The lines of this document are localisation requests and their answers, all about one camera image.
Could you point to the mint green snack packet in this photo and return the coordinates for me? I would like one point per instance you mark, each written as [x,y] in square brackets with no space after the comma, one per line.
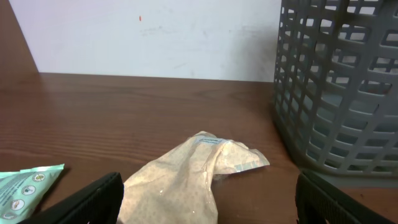
[22,191]

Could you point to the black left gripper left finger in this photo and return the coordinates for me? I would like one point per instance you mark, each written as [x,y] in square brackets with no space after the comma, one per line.
[97,203]

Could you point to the grey plastic basket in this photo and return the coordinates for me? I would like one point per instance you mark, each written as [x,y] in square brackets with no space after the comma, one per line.
[335,85]

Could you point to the tan crumpled paper bag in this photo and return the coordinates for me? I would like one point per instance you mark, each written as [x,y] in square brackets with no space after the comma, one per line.
[176,187]

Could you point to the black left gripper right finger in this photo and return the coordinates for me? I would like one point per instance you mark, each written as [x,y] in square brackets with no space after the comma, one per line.
[318,201]

